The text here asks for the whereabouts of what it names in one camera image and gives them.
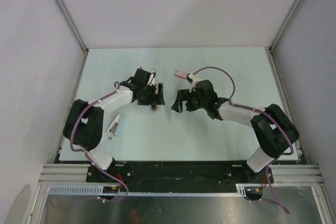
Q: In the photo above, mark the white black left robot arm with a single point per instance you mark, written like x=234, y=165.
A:
x=84, y=124

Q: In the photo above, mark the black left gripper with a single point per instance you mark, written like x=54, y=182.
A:
x=151, y=101

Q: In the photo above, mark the light blue white stapler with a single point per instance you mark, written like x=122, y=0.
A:
x=115, y=127

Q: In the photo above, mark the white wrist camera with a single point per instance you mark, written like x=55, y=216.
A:
x=193, y=80
x=151, y=80

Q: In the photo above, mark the beige black small stapler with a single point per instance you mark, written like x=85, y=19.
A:
x=155, y=97

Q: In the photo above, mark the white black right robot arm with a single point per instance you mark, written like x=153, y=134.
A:
x=274, y=131

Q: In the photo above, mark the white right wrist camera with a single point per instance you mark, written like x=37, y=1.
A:
x=193, y=80

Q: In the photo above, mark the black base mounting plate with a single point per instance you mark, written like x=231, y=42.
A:
x=134, y=171

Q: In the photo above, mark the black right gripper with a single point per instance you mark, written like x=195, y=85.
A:
x=183, y=95

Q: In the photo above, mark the red staple box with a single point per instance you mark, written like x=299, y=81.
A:
x=181, y=74

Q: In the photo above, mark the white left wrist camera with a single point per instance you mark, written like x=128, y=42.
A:
x=151, y=80

